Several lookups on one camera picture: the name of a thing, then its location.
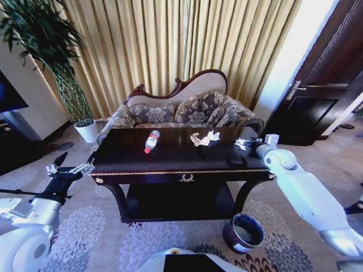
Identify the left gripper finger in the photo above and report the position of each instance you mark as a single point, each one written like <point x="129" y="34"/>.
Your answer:
<point x="82" y="168"/>
<point x="55" y="165"/>

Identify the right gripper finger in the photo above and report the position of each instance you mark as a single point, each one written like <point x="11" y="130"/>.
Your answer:
<point x="240" y="143"/>
<point x="255" y="140"/>

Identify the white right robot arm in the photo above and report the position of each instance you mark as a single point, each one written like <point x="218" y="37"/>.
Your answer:
<point x="300" y="187"/>

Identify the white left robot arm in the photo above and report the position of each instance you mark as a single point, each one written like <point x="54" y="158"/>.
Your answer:
<point x="27" y="243"/>

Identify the round dark trash bin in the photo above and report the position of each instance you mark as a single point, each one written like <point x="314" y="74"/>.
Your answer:
<point x="244" y="233"/>

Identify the crumpled white paper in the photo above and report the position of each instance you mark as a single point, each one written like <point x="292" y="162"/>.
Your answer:
<point x="213" y="135"/>

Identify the white plant pot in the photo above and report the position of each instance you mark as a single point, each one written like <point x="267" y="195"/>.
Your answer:
<point x="86" y="131"/>

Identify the large floral cushion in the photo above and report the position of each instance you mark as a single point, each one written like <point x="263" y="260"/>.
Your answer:
<point x="198" y="109"/>

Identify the white television cabinet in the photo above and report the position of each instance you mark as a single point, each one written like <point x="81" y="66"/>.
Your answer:
<point x="20" y="124"/>

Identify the floral upholstered sofa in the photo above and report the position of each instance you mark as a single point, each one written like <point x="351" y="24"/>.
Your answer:
<point x="181" y="113"/>

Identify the dark wooden coffee table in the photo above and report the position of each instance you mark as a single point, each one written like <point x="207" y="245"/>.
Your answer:
<point x="175" y="167"/>

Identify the plastic bottle with red cap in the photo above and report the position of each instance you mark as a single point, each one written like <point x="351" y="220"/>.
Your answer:
<point x="151" y="141"/>

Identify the dark wooden door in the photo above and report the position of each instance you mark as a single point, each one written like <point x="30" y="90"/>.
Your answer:
<point x="320" y="90"/>

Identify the black television screen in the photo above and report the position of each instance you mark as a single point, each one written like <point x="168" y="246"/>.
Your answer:
<point x="10" y="93"/>

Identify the small floral cushion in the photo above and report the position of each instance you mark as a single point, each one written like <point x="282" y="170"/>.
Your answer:
<point x="153" y="113"/>

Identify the beige pleated curtain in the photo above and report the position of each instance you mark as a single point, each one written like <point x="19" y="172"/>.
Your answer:
<point x="175" y="51"/>

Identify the tall green potted plant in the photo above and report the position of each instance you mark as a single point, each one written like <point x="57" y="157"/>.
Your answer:
<point x="48" y="39"/>

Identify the white robot front shell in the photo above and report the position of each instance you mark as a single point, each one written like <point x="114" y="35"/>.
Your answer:
<point x="193" y="262"/>

